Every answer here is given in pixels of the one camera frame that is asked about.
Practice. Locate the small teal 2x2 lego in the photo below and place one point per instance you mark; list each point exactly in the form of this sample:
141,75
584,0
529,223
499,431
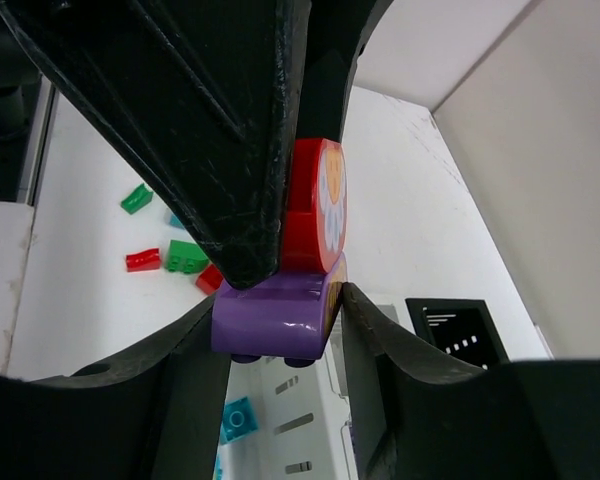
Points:
238,421

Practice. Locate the small green curved lego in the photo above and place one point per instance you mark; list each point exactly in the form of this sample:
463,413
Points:
140,197

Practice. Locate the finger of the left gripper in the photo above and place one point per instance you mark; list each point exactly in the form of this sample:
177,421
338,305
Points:
338,33
201,98

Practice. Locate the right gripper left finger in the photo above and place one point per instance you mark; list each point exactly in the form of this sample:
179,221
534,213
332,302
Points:
150,411

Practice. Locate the red flower lego brick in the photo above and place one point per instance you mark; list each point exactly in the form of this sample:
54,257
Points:
316,215

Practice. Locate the red 2x4 lego brick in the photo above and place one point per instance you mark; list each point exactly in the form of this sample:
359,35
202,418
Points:
209,280

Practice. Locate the small red curved lego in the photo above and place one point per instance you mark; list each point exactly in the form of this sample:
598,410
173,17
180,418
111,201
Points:
146,260

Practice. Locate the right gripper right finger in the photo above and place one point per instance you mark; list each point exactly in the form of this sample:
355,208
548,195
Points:
419,413

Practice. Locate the teal 2x4 lego brick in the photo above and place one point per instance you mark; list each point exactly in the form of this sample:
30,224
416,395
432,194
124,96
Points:
174,221

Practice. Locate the black double container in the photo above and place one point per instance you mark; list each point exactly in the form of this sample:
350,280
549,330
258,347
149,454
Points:
461,328

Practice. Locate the white slatted double container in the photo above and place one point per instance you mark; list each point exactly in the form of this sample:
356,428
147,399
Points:
304,425

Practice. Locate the green curved lego brick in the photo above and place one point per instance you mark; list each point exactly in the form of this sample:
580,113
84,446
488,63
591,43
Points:
185,257

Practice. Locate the purple round printed lego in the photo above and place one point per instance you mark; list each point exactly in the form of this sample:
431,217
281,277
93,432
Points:
290,315

